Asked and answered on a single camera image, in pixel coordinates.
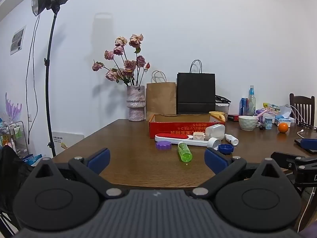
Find black paper bag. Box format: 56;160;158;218
177;60;216;115

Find dark wooden chair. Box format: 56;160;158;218
289;93;315;129

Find yellow cup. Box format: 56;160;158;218
209;111;226;122

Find black cloth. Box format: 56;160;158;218
0;145;34;219

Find green plastic bottle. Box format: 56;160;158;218
177;141;193;163

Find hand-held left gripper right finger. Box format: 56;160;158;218
190;147;291;199

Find white round cap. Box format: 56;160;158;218
207;137;221;151

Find black power cable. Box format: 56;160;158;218
25;15;41;145

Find metal wire rack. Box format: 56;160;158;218
0;121;28;159

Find red cardboard box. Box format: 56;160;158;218
149;113;226;138

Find black rod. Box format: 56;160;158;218
297;122;317;131

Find dried pink roses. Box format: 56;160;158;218
92;33;151;87

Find black phone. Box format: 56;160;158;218
294;139;317;154

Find clear glass bottle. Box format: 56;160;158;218
248;85;256;116

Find brown paper bag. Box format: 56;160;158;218
146;71;177;121

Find purple coral ornament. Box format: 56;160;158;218
5;92;22;123

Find white bowl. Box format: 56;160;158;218
238;115;259;131

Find purple lid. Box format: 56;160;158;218
156;140;172;150

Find blue packets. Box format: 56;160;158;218
22;154;43;166

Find colourful snack packet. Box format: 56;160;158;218
263;102;280;114

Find blue lid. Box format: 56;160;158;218
218;144;234;155

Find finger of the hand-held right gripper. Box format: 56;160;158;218
270;151;317;173
300;139;317;151

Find clear container with black lid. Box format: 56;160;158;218
215;95;232;116

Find pink marbled vase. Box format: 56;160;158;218
126;85;145;122

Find wall poster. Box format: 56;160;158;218
10;25;27;56

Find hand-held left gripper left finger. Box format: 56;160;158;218
26;148;125;199

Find blue drink can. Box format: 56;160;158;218
239;98;249;116

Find white plastic jar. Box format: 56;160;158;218
205;124;226;140

